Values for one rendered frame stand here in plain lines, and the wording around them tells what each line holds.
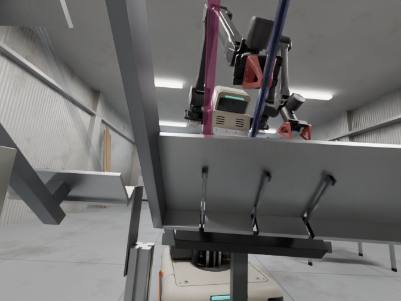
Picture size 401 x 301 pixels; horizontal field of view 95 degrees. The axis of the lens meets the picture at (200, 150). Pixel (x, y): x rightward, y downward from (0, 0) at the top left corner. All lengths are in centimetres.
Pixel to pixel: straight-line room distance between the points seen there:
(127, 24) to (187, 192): 28
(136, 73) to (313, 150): 28
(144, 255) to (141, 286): 5
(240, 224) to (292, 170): 15
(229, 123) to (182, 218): 81
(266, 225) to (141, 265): 26
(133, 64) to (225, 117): 94
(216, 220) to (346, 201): 26
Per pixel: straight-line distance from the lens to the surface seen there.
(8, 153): 47
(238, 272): 86
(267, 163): 34
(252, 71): 44
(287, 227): 45
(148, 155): 28
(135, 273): 45
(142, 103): 24
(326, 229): 49
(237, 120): 115
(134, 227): 44
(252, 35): 53
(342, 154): 38
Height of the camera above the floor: 77
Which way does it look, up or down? 10 degrees up
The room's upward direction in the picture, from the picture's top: 3 degrees clockwise
